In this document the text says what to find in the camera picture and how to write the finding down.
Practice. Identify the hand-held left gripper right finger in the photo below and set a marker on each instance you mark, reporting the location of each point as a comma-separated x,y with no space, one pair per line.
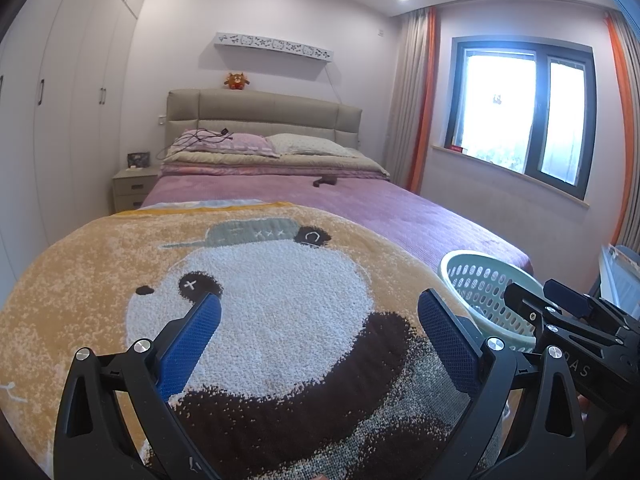
447,340

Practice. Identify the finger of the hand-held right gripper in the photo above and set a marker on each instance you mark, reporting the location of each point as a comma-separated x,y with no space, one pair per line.
522,305
567,297

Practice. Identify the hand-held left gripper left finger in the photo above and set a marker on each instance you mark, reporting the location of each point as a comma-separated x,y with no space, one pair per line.
192,345

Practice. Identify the light green plastic basket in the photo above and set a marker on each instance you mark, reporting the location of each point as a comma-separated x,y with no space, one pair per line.
470,257

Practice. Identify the pink bedspread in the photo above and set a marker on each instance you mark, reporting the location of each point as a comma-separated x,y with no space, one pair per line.
400,220

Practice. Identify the bear print blanket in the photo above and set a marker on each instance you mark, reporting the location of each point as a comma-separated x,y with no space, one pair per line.
300,270

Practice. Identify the window sill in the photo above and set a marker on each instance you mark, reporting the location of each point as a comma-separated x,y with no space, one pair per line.
500,170

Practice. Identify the beige nightstand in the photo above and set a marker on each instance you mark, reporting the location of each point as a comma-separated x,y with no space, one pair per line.
132,190

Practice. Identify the beige and orange curtain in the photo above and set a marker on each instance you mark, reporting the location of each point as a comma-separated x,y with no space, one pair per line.
412,100
625,135

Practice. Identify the dark framed window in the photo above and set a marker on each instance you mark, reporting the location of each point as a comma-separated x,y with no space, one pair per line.
540,110

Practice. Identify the beige folded quilt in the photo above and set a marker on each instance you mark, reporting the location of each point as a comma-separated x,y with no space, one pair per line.
260,162

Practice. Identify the dark item on bedspread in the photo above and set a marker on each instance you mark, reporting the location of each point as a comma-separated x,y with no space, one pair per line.
325,181

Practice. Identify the pink pillow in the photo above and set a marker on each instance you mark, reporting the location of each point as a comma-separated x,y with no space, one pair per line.
240,142

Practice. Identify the white dotted pillow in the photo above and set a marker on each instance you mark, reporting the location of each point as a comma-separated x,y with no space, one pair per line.
310,146

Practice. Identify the beige upholstered headboard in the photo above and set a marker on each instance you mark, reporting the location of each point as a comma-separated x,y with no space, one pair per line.
260,110

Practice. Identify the orange plush toy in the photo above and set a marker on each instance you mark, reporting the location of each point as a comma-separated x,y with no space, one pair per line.
236,81

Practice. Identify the white wardrobe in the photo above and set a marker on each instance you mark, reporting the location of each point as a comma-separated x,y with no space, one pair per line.
60,110

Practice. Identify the dark picture frame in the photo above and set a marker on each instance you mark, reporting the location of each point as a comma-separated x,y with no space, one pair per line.
138,160

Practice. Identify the white wall shelf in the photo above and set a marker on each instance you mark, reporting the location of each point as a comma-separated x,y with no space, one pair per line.
272,46

